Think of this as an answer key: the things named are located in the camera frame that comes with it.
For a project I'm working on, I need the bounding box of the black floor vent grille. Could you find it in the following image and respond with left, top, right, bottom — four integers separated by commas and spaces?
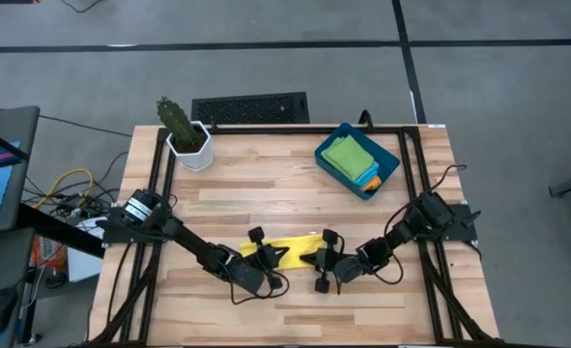
190, 91, 311, 126

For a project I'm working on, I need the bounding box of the black floor cable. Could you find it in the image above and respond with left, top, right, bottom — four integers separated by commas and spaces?
38, 113, 134, 139

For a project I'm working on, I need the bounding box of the green cactus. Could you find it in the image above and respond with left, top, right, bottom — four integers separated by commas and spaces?
156, 96, 204, 152

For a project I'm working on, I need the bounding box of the orange bag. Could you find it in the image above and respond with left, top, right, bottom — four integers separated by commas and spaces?
29, 235, 70, 272

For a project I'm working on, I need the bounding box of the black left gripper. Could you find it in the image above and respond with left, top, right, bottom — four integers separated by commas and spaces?
246, 225, 292, 292

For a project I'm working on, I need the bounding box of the yellow floor cable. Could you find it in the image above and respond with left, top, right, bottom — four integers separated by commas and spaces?
32, 167, 95, 210

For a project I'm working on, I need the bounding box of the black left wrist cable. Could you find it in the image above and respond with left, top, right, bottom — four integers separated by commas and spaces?
226, 260, 292, 306

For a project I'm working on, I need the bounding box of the green microfiber towel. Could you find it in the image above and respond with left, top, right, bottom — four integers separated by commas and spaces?
320, 133, 377, 182

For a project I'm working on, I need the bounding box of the grey computer monitor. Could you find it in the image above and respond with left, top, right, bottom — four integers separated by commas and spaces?
0, 104, 42, 237

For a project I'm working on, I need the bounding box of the yellow microfiber towel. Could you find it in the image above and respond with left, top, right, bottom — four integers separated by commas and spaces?
239, 233, 327, 272

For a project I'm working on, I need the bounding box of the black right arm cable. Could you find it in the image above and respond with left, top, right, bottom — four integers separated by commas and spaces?
427, 163, 469, 195

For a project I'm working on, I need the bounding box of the white plant pot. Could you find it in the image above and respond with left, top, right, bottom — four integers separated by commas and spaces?
165, 120, 215, 173

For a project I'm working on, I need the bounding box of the black aluminium table frame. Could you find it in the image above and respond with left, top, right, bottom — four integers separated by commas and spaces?
89, 124, 504, 348

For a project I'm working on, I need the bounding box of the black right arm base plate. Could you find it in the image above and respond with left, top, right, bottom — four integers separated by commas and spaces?
407, 202, 480, 244

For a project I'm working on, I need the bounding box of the white paper sheet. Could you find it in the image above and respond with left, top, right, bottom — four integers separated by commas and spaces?
66, 217, 105, 283

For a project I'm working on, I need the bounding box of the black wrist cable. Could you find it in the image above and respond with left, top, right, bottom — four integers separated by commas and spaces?
226, 260, 292, 306
369, 250, 406, 286

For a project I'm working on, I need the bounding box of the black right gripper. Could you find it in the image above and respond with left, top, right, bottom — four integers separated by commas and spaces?
299, 228, 363, 295

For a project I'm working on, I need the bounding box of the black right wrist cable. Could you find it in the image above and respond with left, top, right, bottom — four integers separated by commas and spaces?
369, 250, 406, 286

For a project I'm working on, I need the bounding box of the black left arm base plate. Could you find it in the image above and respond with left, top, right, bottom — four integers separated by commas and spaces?
101, 212, 171, 246

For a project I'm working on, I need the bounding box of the dark grey desk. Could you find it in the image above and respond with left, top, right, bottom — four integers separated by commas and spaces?
0, 226, 36, 348

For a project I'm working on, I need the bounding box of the orange microfiber towel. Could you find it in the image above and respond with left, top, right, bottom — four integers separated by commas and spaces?
361, 175, 384, 193

